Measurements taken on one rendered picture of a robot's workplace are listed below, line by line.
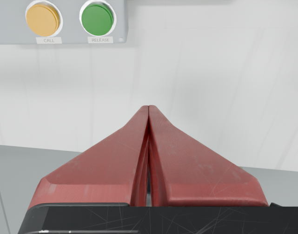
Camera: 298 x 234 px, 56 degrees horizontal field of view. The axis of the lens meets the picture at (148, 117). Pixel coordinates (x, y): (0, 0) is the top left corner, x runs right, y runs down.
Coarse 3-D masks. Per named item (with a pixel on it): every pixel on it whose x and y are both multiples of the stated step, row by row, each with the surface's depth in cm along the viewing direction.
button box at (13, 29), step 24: (0, 0) 36; (24, 0) 36; (48, 0) 36; (72, 0) 36; (96, 0) 35; (120, 0) 36; (0, 24) 37; (24, 24) 37; (72, 24) 37; (120, 24) 37
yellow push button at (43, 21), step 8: (32, 8) 35; (40, 8) 35; (48, 8) 35; (32, 16) 35; (40, 16) 35; (48, 16) 35; (56, 16) 36; (32, 24) 36; (40, 24) 36; (48, 24) 36; (56, 24) 36; (40, 32) 37; (48, 32) 37
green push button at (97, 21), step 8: (88, 8) 35; (96, 8) 35; (104, 8) 35; (88, 16) 35; (96, 16) 35; (104, 16) 35; (112, 16) 36; (88, 24) 36; (96, 24) 36; (104, 24) 36; (112, 24) 36; (96, 32) 37; (104, 32) 37
